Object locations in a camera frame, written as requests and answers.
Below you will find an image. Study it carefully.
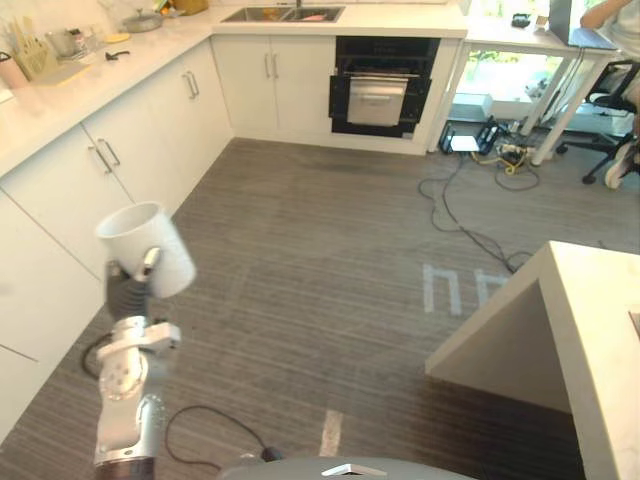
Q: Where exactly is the yellow cable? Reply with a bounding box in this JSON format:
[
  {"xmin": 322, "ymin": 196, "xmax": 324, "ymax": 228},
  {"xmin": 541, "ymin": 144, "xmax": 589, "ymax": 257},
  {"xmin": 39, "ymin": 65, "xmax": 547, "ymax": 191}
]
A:
[{"xmin": 469, "ymin": 149, "xmax": 532, "ymax": 176}]

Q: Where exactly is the white box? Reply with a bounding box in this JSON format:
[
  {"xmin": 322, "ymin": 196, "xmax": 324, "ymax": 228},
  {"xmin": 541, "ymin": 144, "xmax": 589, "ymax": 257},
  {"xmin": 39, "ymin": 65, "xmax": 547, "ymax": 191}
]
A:
[{"xmin": 451, "ymin": 93, "xmax": 495, "ymax": 121}]

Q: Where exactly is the white ceramic cup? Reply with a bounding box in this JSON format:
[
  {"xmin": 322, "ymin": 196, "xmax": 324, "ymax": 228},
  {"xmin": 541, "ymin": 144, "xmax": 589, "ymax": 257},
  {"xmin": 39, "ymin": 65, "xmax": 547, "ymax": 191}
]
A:
[{"xmin": 95, "ymin": 201, "xmax": 198, "ymax": 299}]

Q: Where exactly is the black office chair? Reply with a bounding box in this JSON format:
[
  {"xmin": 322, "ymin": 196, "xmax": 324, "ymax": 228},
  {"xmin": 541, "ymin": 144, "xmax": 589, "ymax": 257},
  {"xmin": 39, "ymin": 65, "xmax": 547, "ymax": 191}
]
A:
[{"xmin": 554, "ymin": 59, "xmax": 640, "ymax": 185}]

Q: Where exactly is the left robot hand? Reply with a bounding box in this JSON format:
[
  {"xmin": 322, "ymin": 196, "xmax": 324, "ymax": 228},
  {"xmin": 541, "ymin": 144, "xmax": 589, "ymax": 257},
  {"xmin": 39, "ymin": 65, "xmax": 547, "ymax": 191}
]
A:
[{"xmin": 102, "ymin": 247, "xmax": 163, "ymax": 321}]

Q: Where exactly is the wooden knife block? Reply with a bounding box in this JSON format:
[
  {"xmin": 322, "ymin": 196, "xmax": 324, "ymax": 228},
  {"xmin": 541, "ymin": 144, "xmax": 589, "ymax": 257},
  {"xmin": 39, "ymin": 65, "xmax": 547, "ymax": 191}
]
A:
[{"xmin": 5, "ymin": 17, "xmax": 60, "ymax": 82}]

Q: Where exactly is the white desk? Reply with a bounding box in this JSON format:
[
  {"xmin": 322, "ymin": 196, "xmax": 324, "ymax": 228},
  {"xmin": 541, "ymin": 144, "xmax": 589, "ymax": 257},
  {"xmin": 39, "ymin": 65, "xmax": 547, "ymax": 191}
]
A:
[{"xmin": 462, "ymin": 14, "xmax": 624, "ymax": 167}]

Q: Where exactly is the black file rack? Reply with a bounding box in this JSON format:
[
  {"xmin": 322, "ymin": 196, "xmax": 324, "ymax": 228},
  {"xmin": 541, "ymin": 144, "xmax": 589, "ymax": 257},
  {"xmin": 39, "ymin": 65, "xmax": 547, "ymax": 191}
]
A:
[{"xmin": 438, "ymin": 119, "xmax": 501, "ymax": 157}]

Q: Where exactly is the pink bottle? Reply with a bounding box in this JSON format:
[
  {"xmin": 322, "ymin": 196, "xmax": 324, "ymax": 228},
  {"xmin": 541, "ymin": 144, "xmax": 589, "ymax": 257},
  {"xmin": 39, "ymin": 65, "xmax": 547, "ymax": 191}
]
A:
[{"xmin": 0, "ymin": 51, "xmax": 30, "ymax": 91}]

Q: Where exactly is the grey laptop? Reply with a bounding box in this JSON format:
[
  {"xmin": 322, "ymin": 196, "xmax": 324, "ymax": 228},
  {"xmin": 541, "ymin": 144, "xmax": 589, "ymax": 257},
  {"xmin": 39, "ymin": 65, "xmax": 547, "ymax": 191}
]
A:
[{"xmin": 548, "ymin": 0, "xmax": 620, "ymax": 51}]

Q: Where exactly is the black cable on floor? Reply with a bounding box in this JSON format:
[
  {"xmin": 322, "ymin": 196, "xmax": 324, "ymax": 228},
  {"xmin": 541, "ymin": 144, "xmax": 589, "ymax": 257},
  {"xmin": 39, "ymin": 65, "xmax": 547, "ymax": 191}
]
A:
[{"xmin": 417, "ymin": 154, "xmax": 534, "ymax": 274}]

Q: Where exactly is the white kitchen cabinet run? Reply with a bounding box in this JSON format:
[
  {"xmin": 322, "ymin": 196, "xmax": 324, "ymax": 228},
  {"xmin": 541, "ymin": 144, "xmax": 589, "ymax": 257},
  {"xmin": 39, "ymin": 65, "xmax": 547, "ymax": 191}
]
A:
[{"xmin": 0, "ymin": 34, "xmax": 466, "ymax": 416}]

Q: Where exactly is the black open dishwasher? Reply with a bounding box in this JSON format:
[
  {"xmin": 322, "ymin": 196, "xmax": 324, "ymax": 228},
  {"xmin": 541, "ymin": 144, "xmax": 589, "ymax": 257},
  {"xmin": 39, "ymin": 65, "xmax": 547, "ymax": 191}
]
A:
[{"xmin": 327, "ymin": 35, "xmax": 442, "ymax": 141}]

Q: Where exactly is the metal container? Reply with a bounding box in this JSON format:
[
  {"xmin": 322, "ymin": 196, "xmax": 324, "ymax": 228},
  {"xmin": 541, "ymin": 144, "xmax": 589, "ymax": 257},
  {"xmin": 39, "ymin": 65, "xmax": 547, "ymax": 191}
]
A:
[{"xmin": 44, "ymin": 29, "xmax": 81, "ymax": 59}]

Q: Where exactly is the black robot tether cable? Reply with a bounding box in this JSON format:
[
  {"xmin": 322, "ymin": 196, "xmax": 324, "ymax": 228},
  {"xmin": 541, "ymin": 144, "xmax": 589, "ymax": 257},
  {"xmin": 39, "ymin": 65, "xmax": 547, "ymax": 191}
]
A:
[{"xmin": 164, "ymin": 404, "xmax": 286, "ymax": 464}]

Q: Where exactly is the grey robot body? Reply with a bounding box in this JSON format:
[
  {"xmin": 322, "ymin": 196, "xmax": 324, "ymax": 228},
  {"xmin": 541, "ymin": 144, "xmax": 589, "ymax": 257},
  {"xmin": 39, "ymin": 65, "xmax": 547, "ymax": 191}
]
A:
[{"xmin": 215, "ymin": 453, "xmax": 481, "ymax": 480}]

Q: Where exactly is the white kitchen island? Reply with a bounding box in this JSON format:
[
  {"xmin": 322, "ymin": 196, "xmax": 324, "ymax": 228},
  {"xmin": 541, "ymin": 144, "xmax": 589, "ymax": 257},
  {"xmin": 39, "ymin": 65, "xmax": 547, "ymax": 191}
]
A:
[{"xmin": 424, "ymin": 239, "xmax": 640, "ymax": 480}]

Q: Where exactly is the person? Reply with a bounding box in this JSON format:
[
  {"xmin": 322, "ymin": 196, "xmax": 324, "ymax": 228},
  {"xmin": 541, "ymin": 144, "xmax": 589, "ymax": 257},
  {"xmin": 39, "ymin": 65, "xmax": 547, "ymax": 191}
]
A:
[{"xmin": 579, "ymin": 0, "xmax": 640, "ymax": 190}]

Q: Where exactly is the stainless steel sink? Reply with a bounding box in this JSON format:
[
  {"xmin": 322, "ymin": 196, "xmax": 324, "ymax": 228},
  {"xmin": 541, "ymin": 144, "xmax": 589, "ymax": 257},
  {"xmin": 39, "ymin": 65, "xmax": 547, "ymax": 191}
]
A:
[{"xmin": 220, "ymin": 5, "xmax": 347, "ymax": 24}]

